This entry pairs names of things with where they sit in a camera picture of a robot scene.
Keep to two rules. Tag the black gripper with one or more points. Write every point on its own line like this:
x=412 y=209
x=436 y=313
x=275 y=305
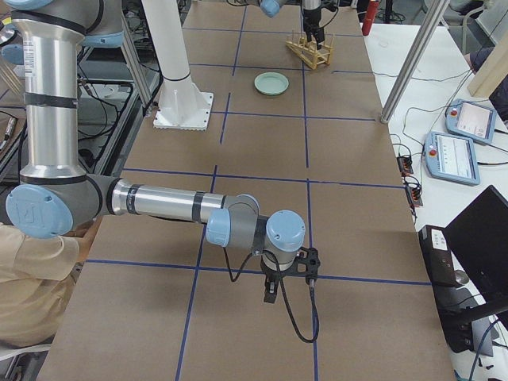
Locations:
x=272 y=275
x=309 y=16

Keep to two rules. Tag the light green plate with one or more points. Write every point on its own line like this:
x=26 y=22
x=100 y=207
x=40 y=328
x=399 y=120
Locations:
x=271 y=83

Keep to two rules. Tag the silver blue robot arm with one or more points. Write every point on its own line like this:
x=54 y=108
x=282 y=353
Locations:
x=55 y=194
x=272 y=7

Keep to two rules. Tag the wooden dish rack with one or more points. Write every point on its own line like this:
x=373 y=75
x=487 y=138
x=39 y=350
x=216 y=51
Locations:
x=309 y=52

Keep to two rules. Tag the red cylinder tube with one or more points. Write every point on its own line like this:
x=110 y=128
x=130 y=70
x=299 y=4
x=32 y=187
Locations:
x=369 y=16

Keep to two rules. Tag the orange black connector block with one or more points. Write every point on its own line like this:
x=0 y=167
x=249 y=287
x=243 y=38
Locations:
x=405 y=165

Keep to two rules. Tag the black desktop box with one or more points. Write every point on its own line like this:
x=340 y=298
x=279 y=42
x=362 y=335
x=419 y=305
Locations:
x=438 y=258

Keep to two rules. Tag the near teach pendant tablet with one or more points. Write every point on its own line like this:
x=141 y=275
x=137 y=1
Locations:
x=452 y=158

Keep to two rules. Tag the teach pendant tablet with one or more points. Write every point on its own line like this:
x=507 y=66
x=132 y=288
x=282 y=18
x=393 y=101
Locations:
x=470 y=119
x=452 y=158

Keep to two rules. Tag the far teach pendant tablet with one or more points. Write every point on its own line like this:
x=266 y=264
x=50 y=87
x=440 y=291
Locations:
x=470 y=119

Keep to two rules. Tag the black monitor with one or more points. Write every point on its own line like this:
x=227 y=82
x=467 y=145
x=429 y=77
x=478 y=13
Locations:
x=477 y=237

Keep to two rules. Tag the person in beige clothes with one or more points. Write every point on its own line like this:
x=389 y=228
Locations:
x=38 y=277

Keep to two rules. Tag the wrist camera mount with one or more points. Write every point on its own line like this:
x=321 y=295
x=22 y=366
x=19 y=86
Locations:
x=307 y=265

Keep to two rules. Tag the aluminium frame post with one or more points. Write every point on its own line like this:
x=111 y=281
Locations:
x=423 y=37

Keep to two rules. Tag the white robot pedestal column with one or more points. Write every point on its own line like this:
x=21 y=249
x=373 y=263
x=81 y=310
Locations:
x=181 y=104

